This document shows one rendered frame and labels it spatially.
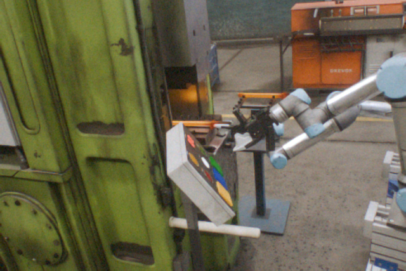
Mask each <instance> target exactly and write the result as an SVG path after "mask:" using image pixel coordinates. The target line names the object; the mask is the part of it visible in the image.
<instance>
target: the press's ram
mask: <svg viewBox="0 0 406 271"><path fill-rule="evenodd" d="M154 4H155V12H156V16H157V24H158V28H159V36H160V44H161V49H162V57H163V61H164V67H184V66H193V65H195V64H196V63H197V62H199V61H200V60H201V59H203V58H204V57H205V56H207V55H209V54H210V53H212V50H211V38H210V32H209V26H208V18H207V6H206V0H154Z"/></svg>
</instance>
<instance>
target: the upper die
mask: <svg viewBox="0 0 406 271"><path fill-rule="evenodd" d="M164 70H165V75H166V82H167V83H199V82H200V81H201V80H202V79H203V78H205V77H206V76H207V75H208V74H209V73H211V66H210V59H209V55H207V56H205V57H204V58H203V59H201V60H200V61H199V62H197V63H196V64H195V65H193V66H184V67H164Z"/></svg>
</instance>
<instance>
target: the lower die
mask: <svg viewBox="0 0 406 271"><path fill-rule="evenodd" d="M172 121H201V120H175V119H174V120H172ZM202 122H212V121H202ZM185 126H186V127H187V129H188V130H189V131H190V132H191V134H192V130H193V129H194V130H195V133H196V134H195V133H194V132H193V136H194V137H195V138H196V139H197V140H198V141H199V143H200V144H201V145H209V144H210V143H211V142H212V140H213V138H214V137H215V136H216V134H217V128H213V129H211V126H197V125H185Z"/></svg>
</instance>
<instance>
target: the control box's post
mask: <svg viewBox="0 0 406 271"><path fill-rule="evenodd" d="M183 205H184V210H185V218H186V222H187V229H188V235H189V239H190V243H191V248H192V255H193V263H194V267H195V271H205V268H204V260H203V255H202V246H201V241H200V233H199V223H198V218H197V209H196V204H195V203H193V204H187V203H183Z"/></svg>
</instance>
